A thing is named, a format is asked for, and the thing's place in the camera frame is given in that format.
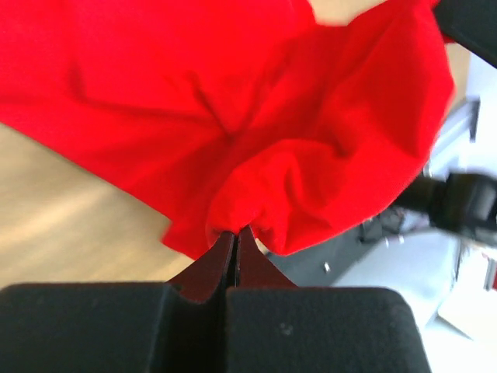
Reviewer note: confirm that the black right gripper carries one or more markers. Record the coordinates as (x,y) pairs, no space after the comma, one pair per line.
(472,24)

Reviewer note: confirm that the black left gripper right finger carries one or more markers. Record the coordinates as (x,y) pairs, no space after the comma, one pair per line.
(271,325)

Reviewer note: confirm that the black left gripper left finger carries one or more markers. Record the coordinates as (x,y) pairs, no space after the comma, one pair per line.
(173,326)

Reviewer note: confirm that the red t shirt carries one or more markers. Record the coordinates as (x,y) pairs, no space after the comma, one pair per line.
(223,115)

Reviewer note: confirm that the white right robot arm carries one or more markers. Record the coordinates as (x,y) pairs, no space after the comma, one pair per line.
(465,203)

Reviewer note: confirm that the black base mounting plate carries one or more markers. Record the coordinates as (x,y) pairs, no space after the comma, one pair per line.
(323,264)

